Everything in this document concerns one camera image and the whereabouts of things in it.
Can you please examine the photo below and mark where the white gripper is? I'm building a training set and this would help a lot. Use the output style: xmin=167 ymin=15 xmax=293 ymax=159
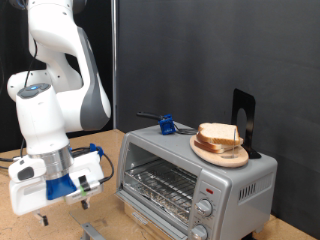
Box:
xmin=8 ymin=151 xmax=105 ymax=227

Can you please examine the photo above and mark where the round wooden board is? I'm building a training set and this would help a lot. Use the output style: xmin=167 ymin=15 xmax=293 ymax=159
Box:
xmin=189 ymin=134 xmax=250 ymax=169

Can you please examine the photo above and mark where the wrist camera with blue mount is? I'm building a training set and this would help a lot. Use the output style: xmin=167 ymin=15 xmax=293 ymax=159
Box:
xmin=45 ymin=173 xmax=104 ymax=206

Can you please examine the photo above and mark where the glass oven door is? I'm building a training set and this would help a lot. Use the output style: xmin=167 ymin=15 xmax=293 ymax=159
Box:
xmin=69 ymin=194 xmax=188 ymax=240

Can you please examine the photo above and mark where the silver toaster oven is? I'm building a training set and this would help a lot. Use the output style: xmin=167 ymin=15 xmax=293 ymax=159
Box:
xmin=114 ymin=121 xmax=279 ymax=240

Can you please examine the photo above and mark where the black metal bookend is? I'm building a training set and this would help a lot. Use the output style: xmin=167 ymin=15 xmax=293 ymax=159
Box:
xmin=230 ymin=88 xmax=263 ymax=160

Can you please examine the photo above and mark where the aluminium foil crumb tray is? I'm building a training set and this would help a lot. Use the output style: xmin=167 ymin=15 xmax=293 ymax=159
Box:
xmin=128 ymin=179 xmax=192 ymax=224

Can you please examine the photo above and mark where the spatula with blue grip block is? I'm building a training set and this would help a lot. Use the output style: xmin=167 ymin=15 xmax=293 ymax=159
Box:
xmin=136 ymin=110 xmax=198 ymax=136

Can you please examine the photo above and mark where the vertical metal pole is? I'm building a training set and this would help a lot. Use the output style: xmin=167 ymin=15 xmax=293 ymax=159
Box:
xmin=110 ymin=0 xmax=119 ymax=130

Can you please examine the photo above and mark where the wire oven rack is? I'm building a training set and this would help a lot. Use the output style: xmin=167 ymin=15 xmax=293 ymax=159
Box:
xmin=123 ymin=159 xmax=198 ymax=218

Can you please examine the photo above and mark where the black camera cable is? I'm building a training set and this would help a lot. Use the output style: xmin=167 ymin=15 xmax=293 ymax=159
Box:
xmin=19 ymin=38 xmax=115 ymax=185

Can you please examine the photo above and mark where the silver oven knob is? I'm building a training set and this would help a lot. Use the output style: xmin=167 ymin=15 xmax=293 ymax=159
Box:
xmin=189 ymin=223 xmax=209 ymax=240
xmin=194 ymin=198 xmax=214 ymax=218

